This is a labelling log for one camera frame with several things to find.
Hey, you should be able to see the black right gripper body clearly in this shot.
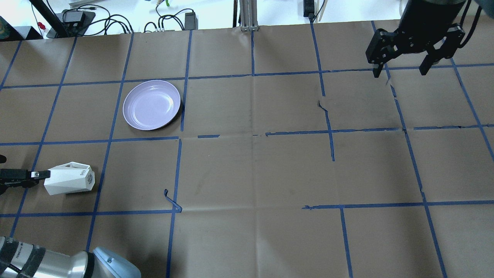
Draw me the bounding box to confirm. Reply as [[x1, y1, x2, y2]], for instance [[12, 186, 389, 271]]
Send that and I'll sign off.
[[365, 24, 465, 64]]

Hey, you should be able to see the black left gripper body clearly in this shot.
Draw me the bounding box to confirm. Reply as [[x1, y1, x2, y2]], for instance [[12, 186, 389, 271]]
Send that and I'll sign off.
[[0, 168, 27, 195]]

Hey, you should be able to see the aluminium frame post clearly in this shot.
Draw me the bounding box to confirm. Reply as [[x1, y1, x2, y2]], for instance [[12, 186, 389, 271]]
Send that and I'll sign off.
[[238, 0, 259, 33]]

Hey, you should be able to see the white faceted cup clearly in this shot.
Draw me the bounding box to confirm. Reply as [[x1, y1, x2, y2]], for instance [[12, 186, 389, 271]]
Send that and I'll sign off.
[[44, 162, 95, 196]]

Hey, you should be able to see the lavender round plate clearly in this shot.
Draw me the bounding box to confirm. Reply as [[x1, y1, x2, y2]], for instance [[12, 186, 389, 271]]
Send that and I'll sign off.
[[122, 80, 182, 131]]

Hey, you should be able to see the brown paper table cover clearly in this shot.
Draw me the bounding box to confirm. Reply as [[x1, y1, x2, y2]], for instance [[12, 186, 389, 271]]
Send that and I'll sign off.
[[1, 18, 494, 278]]

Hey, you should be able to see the black power adapter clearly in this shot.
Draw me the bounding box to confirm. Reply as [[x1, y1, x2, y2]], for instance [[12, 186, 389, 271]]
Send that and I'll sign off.
[[184, 11, 199, 31]]

